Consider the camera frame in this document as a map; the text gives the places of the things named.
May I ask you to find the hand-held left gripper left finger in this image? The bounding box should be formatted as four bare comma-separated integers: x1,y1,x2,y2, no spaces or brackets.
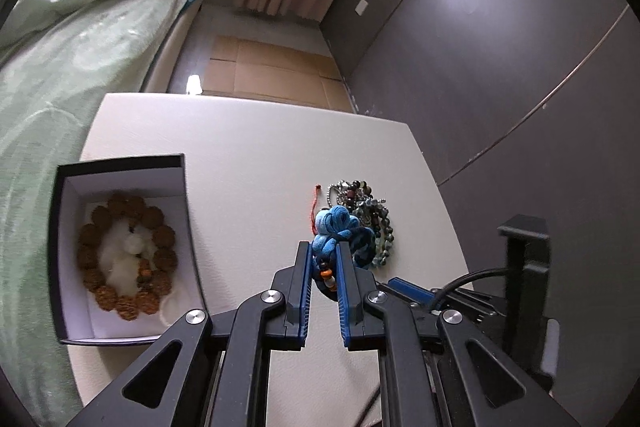
65,241,313,427

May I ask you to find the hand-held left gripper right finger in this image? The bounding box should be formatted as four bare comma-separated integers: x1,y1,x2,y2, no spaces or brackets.
336,241,583,427

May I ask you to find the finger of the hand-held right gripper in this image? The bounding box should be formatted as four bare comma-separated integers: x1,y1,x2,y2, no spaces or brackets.
387,278,436,308

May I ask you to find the blue knotted cord ornament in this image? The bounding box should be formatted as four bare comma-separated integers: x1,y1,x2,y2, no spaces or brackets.
310,206,377,303

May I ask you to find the pile of beaded bracelets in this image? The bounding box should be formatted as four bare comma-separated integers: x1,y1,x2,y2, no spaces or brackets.
327,179,396,269

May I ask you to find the black jewelry box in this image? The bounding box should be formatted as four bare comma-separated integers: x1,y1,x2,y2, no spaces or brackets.
48,153,208,347

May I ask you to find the white side table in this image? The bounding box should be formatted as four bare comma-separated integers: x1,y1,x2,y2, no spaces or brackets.
67,93,471,427

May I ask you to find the white cotton padding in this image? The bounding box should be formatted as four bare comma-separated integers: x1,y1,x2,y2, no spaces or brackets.
100,219,158,295

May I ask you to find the flat cardboard sheet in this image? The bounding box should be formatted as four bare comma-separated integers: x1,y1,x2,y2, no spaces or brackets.
200,36,353,112

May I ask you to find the bed with green sheet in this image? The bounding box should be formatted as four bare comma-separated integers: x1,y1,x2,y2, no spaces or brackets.
0,0,221,427

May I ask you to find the black cable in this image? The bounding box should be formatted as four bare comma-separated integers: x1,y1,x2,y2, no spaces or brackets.
432,269,507,305

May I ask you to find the red string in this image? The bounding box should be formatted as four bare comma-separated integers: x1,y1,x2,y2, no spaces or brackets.
305,183,322,233

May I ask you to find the brown bead bracelet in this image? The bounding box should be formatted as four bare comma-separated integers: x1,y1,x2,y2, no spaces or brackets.
77,193,177,320

